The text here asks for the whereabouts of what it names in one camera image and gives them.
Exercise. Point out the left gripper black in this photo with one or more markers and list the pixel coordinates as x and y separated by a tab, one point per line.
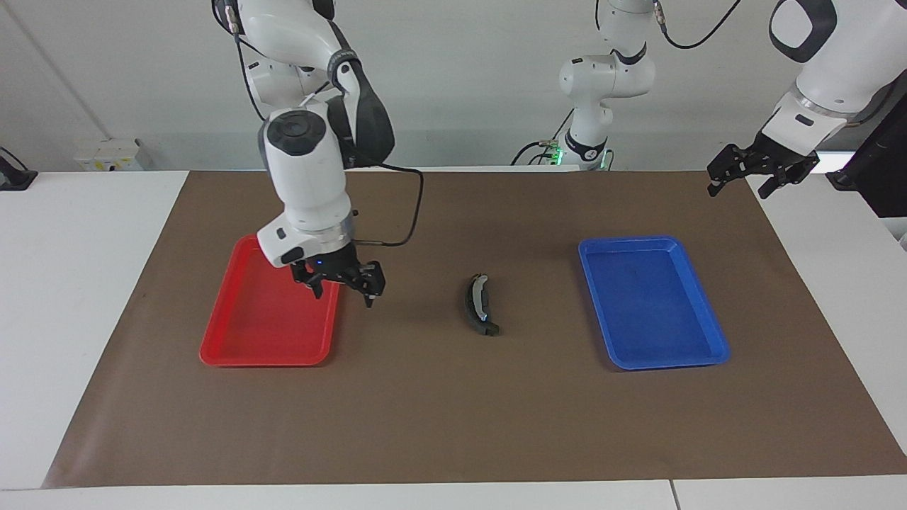
776	157

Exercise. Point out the dark brake pad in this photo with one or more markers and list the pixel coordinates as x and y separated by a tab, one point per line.
469	306

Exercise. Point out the black stand base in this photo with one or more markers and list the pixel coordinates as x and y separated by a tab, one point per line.
14	178

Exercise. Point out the brown table mat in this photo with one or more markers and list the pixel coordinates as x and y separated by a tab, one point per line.
453	411

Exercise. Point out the white wall socket box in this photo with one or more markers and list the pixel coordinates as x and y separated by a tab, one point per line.
113	154

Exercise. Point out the red plastic tray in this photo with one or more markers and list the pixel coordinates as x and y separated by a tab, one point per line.
262	333

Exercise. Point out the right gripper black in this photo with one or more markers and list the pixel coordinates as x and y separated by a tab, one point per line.
329	265

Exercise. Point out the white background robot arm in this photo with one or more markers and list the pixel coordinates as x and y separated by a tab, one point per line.
602	78

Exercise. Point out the blue plastic tray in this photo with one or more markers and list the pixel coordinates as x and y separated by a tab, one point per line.
652	304

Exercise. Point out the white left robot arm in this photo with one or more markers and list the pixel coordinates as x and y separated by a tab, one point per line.
836	49

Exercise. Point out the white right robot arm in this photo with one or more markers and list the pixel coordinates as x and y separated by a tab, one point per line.
308	177

